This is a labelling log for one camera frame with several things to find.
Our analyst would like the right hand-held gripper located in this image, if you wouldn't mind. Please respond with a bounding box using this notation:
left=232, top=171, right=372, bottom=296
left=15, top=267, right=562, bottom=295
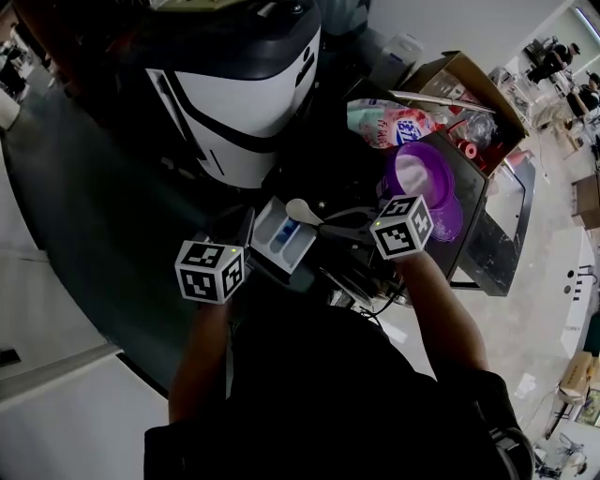
left=319, top=194, right=435, bottom=261

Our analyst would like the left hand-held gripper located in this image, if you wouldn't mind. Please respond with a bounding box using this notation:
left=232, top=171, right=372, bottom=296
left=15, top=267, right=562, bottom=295
left=174, top=206, right=259, bottom=306

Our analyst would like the white detergent drawer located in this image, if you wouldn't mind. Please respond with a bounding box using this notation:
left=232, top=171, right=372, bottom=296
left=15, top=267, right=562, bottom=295
left=249, top=196, right=319, bottom=278

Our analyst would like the white plastic spoon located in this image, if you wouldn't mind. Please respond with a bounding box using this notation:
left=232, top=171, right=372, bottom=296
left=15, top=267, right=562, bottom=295
left=284, top=198, right=324, bottom=227

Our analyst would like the white powder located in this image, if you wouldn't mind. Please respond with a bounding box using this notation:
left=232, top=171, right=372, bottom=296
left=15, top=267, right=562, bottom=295
left=396, top=154, right=435, bottom=193

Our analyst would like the person's right forearm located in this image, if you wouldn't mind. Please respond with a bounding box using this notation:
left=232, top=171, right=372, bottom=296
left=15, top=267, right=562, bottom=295
left=397, top=252, right=491, bottom=381

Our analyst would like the person's left forearm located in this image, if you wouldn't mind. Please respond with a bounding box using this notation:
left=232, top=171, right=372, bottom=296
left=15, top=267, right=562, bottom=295
left=168, top=302, right=235, bottom=423

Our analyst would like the pink detergent refill bag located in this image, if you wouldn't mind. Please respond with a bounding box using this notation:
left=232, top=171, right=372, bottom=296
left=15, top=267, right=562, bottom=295
left=346, top=97, right=449, bottom=150

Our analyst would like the purple plastic lid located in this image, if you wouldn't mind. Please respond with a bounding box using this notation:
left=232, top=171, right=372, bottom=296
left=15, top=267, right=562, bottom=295
left=428, top=194, right=464, bottom=243

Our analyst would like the purple plastic tub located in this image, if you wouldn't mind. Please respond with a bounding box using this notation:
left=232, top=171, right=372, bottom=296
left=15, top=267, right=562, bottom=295
left=380, top=142, right=456, bottom=212

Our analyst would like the white and black appliance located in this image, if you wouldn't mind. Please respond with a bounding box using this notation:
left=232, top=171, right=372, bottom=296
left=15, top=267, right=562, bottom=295
left=112, top=0, right=323, bottom=188

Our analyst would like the silver metal tube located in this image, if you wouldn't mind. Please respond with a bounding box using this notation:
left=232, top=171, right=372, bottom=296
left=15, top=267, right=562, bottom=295
left=388, top=89, right=498, bottom=114

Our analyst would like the black marble table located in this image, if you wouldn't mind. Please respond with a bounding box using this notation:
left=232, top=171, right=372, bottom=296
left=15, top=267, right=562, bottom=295
left=458, top=154, right=536, bottom=296

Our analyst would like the person's black shirt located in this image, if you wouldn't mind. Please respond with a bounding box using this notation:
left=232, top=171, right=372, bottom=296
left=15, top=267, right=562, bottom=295
left=143, top=299, right=535, bottom=480

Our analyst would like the white dispenser box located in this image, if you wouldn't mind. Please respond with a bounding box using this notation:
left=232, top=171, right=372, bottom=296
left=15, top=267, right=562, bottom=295
left=374, top=32, right=426, bottom=90

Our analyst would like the open cardboard box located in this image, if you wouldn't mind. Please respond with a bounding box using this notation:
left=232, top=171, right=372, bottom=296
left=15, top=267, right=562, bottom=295
left=400, top=50, right=531, bottom=179

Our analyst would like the dark grey appliance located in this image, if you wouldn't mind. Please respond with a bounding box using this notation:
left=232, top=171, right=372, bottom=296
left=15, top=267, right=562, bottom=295
left=322, top=0, right=371, bottom=37

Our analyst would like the brown cardboard box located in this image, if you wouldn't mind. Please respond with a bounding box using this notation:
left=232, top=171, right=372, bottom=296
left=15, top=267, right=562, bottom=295
left=557, top=351, right=600, bottom=404

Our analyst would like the black cable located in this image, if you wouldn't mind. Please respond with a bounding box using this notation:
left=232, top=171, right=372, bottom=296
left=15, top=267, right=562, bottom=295
left=360, top=280, right=409, bottom=324

